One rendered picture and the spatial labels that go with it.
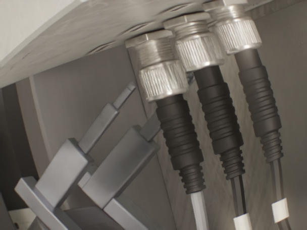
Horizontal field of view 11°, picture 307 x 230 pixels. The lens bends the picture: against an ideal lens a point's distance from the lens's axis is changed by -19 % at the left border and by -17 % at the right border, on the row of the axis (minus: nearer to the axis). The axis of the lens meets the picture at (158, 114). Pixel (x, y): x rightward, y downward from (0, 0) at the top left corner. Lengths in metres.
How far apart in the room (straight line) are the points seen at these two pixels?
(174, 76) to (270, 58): 0.04
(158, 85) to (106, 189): 0.06
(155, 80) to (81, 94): 0.11
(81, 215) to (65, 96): 0.08
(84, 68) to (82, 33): 0.18
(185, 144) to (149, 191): 0.11
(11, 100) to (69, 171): 1.06
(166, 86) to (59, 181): 0.05
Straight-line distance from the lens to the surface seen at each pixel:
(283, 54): 0.65
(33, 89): 0.76
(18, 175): 1.64
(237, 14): 0.60
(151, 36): 0.66
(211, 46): 0.63
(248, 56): 0.60
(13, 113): 1.72
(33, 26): 0.53
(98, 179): 0.71
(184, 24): 0.63
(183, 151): 0.67
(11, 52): 0.56
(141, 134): 0.70
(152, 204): 0.77
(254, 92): 0.60
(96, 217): 0.71
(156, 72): 0.66
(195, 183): 0.67
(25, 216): 1.62
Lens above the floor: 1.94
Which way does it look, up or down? 40 degrees down
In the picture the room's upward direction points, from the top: 6 degrees clockwise
